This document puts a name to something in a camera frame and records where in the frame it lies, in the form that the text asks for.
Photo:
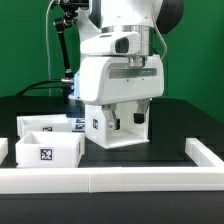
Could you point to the white drawer cabinet frame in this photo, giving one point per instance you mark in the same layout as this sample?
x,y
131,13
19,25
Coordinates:
x,y
118,125

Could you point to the white drawer box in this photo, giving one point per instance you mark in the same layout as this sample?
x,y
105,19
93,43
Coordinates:
x,y
52,123
50,150

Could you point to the white front fence rail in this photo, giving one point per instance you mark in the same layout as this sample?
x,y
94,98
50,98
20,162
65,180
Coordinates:
x,y
94,180

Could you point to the white fence rail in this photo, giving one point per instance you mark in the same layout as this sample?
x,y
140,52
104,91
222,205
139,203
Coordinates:
x,y
201,155
94,180

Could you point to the white right fence rail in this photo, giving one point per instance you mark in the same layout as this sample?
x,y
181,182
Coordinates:
x,y
201,155

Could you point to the white left fence block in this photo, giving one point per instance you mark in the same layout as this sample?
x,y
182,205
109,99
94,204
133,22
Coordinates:
x,y
3,149

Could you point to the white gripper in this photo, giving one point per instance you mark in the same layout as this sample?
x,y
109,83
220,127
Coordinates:
x,y
108,80

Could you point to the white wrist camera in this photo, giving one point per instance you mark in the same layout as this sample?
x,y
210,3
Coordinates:
x,y
112,43

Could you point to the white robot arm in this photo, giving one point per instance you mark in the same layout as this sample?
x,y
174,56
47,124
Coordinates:
x,y
149,18

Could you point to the marker tag sheet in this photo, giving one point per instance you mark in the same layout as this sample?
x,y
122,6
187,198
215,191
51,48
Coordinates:
x,y
78,124

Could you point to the white rear drawer box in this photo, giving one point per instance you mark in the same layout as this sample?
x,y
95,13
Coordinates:
x,y
52,123

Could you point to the white front drawer box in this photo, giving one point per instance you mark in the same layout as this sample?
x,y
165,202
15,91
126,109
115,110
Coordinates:
x,y
50,150

